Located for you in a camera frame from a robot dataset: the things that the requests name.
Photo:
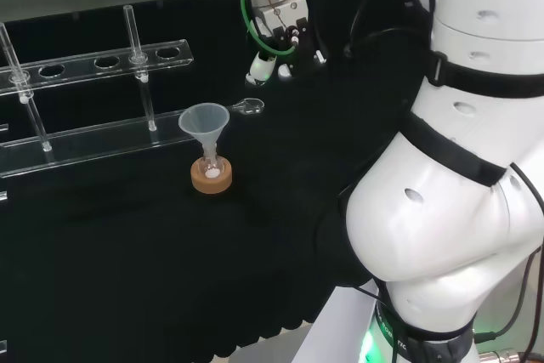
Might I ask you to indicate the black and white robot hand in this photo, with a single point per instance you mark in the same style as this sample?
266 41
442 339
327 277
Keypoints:
280 12

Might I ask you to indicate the clear plastic funnel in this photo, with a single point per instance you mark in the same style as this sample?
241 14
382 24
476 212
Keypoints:
204 118

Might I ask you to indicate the clear glass weighing funnel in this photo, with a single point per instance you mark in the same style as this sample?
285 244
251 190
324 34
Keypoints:
251 107

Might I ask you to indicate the clear glass round-bottom flask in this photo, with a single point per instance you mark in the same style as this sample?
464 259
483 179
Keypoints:
211 172

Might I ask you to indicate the clear acrylic funnel stand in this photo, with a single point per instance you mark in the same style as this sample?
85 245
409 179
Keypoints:
85 142

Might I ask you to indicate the black bench cloth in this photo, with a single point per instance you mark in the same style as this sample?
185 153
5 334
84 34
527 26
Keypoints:
127 252

